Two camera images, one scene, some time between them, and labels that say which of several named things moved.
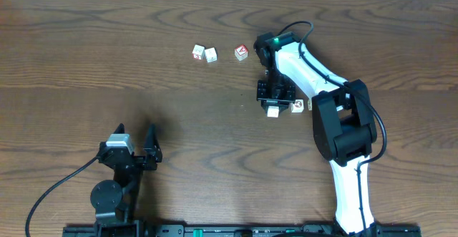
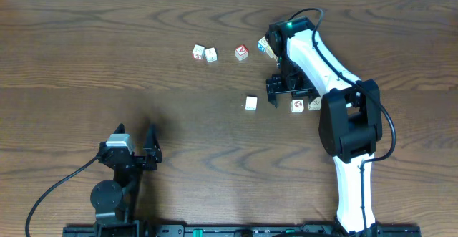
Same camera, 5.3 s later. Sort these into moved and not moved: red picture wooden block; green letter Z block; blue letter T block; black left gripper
Moved: green letter Z block
Not moved: blue letter T block; red picture wooden block; black left gripper
